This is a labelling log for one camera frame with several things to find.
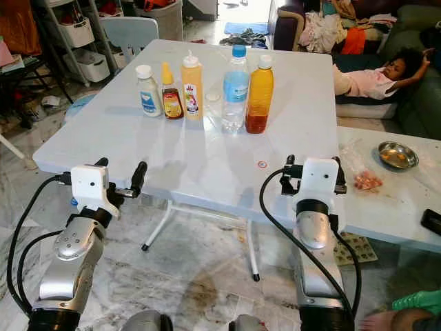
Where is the blue-capped water bottle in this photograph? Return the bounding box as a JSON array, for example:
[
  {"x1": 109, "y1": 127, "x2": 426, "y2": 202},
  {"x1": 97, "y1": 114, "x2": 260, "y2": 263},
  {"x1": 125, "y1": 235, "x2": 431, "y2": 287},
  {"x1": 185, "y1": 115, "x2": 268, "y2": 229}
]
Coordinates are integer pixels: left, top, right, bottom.
[{"x1": 222, "y1": 44, "x2": 250, "y2": 134}]

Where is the short black arm cable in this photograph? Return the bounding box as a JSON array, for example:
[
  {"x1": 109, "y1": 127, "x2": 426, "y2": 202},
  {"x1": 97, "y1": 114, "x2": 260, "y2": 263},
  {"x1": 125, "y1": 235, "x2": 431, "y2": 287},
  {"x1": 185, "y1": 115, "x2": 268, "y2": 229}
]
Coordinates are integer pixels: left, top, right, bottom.
[
  {"x1": 17, "y1": 230, "x2": 68, "y2": 304},
  {"x1": 336, "y1": 229, "x2": 363, "y2": 318}
]

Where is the clear bag of pink food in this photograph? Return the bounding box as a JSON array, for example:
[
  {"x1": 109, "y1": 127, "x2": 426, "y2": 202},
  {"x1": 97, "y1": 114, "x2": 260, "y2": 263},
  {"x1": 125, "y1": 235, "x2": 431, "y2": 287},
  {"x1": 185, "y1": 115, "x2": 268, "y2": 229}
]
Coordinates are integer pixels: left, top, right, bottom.
[{"x1": 341, "y1": 141, "x2": 384, "y2": 193}]

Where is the grey robot leg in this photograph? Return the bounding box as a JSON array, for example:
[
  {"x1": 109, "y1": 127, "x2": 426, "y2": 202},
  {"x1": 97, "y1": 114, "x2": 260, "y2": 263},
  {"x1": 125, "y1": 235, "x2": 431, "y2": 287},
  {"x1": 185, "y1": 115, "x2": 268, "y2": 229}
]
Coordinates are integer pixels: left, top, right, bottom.
[
  {"x1": 121, "y1": 310, "x2": 173, "y2": 331},
  {"x1": 231, "y1": 315, "x2": 269, "y2": 331}
]

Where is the orange cloth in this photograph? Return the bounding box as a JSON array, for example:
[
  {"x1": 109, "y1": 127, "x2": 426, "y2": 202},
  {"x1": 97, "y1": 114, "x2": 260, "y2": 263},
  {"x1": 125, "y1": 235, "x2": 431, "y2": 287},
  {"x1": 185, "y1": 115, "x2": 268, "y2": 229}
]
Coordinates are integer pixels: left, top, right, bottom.
[{"x1": 0, "y1": 0, "x2": 43, "y2": 56}]

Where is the large white folding table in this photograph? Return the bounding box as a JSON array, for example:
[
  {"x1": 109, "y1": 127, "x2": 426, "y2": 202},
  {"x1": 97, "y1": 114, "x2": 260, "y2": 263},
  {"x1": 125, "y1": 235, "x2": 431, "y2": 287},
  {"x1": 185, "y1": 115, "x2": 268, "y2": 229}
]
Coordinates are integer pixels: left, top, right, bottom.
[{"x1": 33, "y1": 39, "x2": 347, "y2": 282}]

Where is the pile of mixed clothes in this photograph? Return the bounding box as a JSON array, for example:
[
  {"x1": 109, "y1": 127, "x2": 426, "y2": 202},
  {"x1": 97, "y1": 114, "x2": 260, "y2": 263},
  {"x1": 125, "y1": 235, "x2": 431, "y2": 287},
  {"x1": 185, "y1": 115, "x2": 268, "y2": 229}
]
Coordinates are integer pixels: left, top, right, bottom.
[{"x1": 300, "y1": 0, "x2": 397, "y2": 56}]

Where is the green plastic object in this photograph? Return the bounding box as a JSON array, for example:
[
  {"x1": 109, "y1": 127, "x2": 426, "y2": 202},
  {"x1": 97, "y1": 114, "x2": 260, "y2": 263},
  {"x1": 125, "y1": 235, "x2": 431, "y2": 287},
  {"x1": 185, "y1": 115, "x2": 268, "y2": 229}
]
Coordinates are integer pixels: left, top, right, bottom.
[{"x1": 391, "y1": 290, "x2": 441, "y2": 314}]

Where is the short black right arm cable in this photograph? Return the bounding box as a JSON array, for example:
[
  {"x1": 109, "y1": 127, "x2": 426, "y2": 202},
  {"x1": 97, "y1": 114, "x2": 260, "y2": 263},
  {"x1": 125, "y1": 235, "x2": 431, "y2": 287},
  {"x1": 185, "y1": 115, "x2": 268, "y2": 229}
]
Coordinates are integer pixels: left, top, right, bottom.
[{"x1": 336, "y1": 229, "x2": 363, "y2": 318}]

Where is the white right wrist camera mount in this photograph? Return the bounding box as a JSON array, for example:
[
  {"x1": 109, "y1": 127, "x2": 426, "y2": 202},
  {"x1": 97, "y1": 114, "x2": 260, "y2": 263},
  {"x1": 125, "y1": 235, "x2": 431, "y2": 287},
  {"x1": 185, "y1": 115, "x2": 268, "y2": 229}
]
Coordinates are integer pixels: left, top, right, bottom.
[{"x1": 298, "y1": 158, "x2": 340, "y2": 202}]

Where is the small clear white-capped bottle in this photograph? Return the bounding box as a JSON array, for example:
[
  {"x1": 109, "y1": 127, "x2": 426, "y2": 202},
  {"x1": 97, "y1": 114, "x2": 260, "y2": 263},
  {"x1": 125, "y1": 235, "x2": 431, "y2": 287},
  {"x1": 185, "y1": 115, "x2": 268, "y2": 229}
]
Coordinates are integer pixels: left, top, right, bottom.
[{"x1": 136, "y1": 65, "x2": 162, "y2": 118}]

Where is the light blue plastic chair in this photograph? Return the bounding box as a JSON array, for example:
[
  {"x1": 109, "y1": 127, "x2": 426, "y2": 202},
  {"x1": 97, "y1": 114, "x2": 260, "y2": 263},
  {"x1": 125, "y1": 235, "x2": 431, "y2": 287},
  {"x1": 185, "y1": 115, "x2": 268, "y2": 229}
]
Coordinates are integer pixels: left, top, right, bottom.
[{"x1": 100, "y1": 17, "x2": 159, "y2": 70}]

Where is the round metal bowl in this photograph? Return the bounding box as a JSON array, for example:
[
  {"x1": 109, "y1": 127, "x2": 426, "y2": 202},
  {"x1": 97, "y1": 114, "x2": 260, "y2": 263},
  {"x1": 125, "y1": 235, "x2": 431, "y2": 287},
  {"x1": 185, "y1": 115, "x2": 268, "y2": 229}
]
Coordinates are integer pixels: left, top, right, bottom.
[{"x1": 378, "y1": 141, "x2": 420, "y2": 170}]

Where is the black phone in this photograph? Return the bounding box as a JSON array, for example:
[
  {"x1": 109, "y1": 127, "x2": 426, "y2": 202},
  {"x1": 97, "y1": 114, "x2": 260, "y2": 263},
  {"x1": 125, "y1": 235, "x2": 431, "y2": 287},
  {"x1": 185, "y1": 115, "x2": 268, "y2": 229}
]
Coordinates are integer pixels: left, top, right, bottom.
[{"x1": 420, "y1": 209, "x2": 441, "y2": 235}]

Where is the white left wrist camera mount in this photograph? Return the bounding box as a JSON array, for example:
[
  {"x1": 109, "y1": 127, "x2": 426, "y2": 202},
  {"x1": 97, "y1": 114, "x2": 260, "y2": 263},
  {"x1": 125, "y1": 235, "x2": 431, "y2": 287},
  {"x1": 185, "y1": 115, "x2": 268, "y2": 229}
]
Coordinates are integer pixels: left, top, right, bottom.
[{"x1": 70, "y1": 165, "x2": 121, "y2": 220}]

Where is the grey robot left leg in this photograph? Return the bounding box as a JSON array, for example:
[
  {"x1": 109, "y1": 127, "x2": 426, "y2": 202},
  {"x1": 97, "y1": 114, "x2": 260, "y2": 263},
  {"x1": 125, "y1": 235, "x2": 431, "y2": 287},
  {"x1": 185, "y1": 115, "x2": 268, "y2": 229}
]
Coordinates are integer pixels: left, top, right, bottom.
[{"x1": 121, "y1": 310, "x2": 173, "y2": 331}]

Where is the white stained table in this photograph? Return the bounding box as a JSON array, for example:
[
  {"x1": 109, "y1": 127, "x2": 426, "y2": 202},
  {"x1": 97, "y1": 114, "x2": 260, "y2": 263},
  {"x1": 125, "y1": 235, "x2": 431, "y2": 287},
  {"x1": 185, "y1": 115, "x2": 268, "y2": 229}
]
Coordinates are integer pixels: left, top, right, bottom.
[{"x1": 336, "y1": 126, "x2": 441, "y2": 252}]

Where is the short black left arm cable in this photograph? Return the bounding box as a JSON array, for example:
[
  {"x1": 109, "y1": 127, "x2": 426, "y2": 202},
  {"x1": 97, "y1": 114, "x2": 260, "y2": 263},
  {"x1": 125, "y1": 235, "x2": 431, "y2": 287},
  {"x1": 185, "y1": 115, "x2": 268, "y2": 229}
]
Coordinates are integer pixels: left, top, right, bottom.
[{"x1": 17, "y1": 230, "x2": 68, "y2": 304}]

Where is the grey robot right leg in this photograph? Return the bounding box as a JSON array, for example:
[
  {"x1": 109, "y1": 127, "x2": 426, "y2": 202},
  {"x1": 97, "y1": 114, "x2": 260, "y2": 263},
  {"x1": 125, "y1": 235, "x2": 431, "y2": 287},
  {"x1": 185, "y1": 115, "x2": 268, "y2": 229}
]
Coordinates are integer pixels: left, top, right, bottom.
[{"x1": 231, "y1": 315, "x2": 269, "y2": 331}]

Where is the yellow squeeze sauce bottle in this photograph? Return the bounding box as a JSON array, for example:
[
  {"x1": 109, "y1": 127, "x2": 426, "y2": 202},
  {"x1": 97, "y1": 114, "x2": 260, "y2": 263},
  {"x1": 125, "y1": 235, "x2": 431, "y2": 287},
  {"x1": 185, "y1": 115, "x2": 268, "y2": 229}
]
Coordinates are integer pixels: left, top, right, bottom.
[{"x1": 181, "y1": 50, "x2": 204, "y2": 121}]

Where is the blue floor mat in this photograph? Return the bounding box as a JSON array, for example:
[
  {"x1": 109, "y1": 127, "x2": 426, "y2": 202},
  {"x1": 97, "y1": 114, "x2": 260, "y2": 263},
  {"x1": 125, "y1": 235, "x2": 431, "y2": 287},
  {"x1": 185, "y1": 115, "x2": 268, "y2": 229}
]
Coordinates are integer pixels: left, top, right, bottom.
[{"x1": 224, "y1": 22, "x2": 269, "y2": 35}]

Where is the patterned floor mat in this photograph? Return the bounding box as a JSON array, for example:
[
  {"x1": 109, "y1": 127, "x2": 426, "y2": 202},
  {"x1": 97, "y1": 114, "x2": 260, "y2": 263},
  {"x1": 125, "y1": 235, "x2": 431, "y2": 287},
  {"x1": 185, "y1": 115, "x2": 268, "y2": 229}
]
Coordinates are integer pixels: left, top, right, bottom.
[{"x1": 334, "y1": 231, "x2": 378, "y2": 266}]

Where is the white storage rack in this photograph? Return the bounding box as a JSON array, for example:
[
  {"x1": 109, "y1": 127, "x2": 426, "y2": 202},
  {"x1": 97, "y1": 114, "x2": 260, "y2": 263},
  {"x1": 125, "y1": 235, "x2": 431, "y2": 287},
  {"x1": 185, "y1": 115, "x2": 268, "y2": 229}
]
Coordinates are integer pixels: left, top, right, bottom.
[{"x1": 34, "y1": 0, "x2": 118, "y2": 83}]

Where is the white furniture leg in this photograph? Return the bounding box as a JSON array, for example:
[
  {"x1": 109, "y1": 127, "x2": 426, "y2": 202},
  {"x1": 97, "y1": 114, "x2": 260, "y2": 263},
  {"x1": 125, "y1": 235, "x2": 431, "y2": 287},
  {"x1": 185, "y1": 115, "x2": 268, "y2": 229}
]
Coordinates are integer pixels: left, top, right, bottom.
[{"x1": 0, "y1": 134, "x2": 35, "y2": 170}]

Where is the green sofa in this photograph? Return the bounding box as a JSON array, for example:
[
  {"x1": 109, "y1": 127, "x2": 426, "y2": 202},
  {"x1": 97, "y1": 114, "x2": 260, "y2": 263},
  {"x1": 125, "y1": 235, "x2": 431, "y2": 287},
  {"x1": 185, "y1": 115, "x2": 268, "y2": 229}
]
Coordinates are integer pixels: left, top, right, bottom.
[{"x1": 334, "y1": 6, "x2": 441, "y2": 139}]

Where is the dark cluttered table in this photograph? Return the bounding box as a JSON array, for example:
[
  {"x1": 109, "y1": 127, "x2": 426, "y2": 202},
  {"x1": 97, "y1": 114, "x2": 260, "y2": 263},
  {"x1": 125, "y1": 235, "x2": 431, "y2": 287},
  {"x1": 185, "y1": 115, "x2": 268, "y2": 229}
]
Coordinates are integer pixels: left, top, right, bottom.
[{"x1": 0, "y1": 38, "x2": 70, "y2": 126}]

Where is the orange liquid white-capped bottle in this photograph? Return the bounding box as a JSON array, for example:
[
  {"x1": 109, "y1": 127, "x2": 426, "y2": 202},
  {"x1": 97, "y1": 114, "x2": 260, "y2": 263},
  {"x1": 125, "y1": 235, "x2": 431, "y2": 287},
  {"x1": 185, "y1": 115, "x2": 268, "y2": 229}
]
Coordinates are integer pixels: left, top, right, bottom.
[{"x1": 245, "y1": 54, "x2": 275, "y2": 134}]

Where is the dark purple armchair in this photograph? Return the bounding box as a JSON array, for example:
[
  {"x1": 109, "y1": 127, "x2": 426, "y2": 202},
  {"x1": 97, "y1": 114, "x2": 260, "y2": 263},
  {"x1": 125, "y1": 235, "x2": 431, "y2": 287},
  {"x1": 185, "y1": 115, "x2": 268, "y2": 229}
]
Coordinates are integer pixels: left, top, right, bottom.
[{"x1": 272, "y1": 0, "x2": 309, "y2": 51}]

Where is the grey plastic bin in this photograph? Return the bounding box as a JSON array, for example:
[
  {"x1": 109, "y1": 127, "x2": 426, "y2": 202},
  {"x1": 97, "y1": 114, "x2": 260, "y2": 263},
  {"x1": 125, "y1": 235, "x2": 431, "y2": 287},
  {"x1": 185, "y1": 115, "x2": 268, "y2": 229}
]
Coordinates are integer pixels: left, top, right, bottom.
[{"x1": 134, "y1": 0, "x2": 183, "y2": 41}]

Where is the dark clothes heap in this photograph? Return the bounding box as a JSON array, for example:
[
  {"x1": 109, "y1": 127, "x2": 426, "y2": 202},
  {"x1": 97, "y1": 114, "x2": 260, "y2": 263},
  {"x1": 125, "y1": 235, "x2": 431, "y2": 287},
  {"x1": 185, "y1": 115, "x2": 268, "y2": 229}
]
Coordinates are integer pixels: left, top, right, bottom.
[{"x1": 220, "y1": 31, "x2": 269, "y2": 48}]

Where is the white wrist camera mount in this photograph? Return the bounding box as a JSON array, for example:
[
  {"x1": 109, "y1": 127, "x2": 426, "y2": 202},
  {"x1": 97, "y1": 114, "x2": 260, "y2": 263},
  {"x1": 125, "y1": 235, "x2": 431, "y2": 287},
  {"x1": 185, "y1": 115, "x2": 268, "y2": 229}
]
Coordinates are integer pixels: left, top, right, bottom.
[
  {"x1": 70, "y1": 165, "x2": 121, "y2": 220},
  {"x1": 298, "y1": 158, "x2": 340, "y2": 202}
]

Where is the child in pink shirt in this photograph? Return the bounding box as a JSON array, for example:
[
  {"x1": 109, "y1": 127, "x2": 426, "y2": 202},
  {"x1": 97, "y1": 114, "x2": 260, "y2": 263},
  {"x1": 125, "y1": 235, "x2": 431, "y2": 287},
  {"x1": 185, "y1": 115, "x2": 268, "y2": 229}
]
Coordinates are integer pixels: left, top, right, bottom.
[{"x1": 332, "y1": 47, "x2": 431, "y2": 101}]

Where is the light blue round lid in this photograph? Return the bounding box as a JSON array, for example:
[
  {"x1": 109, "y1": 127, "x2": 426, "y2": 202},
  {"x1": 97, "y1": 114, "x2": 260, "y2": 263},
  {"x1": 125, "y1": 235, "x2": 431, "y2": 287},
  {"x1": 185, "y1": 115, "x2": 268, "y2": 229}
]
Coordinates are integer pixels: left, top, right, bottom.
[{"x1": 65, "y1": 93, "x2": 99, "y2": 121}]

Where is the small brown yellow-capped bottle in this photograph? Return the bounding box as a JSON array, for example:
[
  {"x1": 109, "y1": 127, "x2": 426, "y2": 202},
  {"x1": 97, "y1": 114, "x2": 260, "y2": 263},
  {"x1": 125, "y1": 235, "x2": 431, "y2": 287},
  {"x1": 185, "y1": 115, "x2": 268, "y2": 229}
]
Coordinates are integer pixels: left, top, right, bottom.
[{"x1": 161, "y1": 62, "x2": 184, "y2": 121}]

